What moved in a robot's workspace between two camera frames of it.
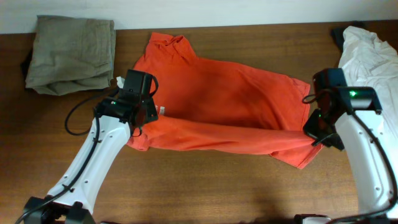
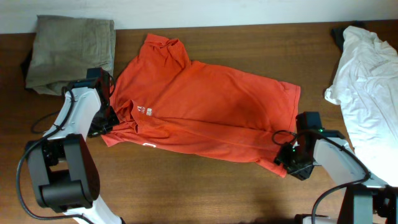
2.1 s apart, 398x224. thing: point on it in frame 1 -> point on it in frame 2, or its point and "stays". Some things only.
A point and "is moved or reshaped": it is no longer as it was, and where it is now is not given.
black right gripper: [308, 130] -> [300, 173]
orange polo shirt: [217, 106] is moved or reshaped
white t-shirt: [365, 60] stays
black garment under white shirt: [337, 34] stays
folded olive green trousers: [71, 55] stays
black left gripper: [152, 111] -> [112, 119]
